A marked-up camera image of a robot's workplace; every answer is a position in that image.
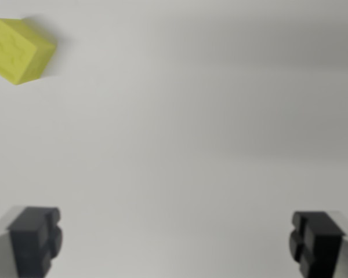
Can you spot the black silver gripper left finger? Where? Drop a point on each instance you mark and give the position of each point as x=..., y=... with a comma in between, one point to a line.
x=29, y=243

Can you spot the black silver gripper right finger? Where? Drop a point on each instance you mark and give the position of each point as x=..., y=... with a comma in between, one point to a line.
x=322, y=246

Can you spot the yellow foam cube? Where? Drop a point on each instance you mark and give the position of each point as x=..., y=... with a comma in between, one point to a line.
x=16, y=50

